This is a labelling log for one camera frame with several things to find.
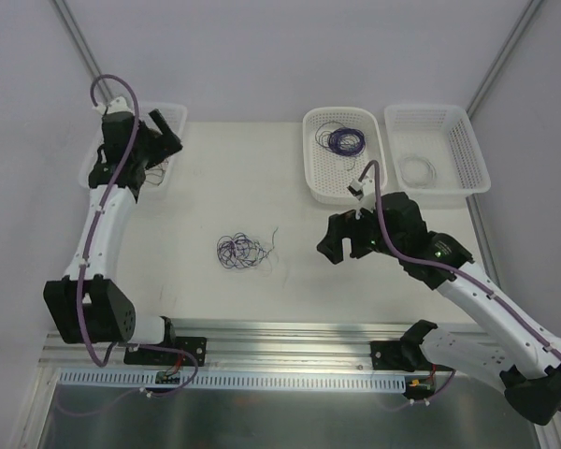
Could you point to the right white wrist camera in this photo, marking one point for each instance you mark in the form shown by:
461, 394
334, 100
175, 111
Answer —
365, 193

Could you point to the aluminium frame post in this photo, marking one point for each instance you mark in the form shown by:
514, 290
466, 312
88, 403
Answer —
528, 15
79, 42

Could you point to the right aluminium frame post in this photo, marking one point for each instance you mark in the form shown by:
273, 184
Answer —
528, 15

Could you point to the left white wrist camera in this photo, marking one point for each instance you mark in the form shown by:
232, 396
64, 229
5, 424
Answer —
118, 104

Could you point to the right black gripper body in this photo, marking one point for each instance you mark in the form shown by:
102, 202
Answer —
351, 229

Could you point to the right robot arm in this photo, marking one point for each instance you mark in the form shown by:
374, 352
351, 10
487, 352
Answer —
526, 367

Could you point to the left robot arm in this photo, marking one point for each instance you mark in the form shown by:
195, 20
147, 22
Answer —
86, 304

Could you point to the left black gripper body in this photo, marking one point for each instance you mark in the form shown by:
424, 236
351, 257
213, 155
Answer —
154, 141

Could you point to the left aluminium frame post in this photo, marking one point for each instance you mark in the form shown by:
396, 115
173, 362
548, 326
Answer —
79, 42

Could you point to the aluminium mounting rail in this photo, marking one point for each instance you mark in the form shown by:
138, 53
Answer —
288, 347

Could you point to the white slotted cable duct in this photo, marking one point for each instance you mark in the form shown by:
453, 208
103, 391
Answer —
229, 380

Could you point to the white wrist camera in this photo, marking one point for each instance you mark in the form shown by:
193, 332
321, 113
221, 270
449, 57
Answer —
365, 193
118, 104

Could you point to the middle white perforated basket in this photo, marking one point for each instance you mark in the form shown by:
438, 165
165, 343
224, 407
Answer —
327, 173

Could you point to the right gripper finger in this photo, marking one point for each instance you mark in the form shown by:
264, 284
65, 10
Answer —
331, 245
363, 244

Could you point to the right white perforated basket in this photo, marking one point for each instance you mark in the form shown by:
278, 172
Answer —
437, 159

